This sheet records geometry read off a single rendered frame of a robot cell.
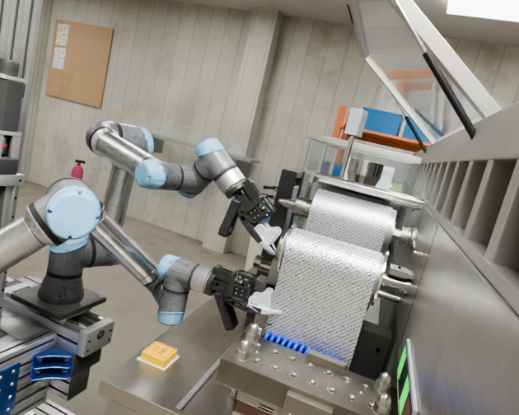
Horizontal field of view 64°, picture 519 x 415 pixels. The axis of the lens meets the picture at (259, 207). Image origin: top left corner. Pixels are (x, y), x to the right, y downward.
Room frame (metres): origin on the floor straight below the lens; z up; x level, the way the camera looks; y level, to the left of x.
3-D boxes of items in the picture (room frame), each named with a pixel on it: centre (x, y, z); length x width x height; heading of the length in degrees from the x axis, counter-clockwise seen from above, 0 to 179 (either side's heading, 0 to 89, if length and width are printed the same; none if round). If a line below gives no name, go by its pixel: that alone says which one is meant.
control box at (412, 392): (0.65, -0.31, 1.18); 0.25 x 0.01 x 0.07; 165
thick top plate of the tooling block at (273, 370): (0.89, -0.21, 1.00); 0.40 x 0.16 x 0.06; 75
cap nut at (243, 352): (0.89, -0.04, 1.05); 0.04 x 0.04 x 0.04
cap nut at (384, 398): (0.81, -0.35, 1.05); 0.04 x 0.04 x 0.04
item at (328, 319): (1.02, -0.20, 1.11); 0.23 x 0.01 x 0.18; 75
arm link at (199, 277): (1.11, 0.10, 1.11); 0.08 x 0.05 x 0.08; 165
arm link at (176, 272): (1.13, 0.18, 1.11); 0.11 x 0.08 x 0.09; 75
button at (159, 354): (1.02, 0.17, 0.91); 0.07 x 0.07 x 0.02; 75
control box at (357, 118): (1.64, -0.28, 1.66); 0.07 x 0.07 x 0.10; 62
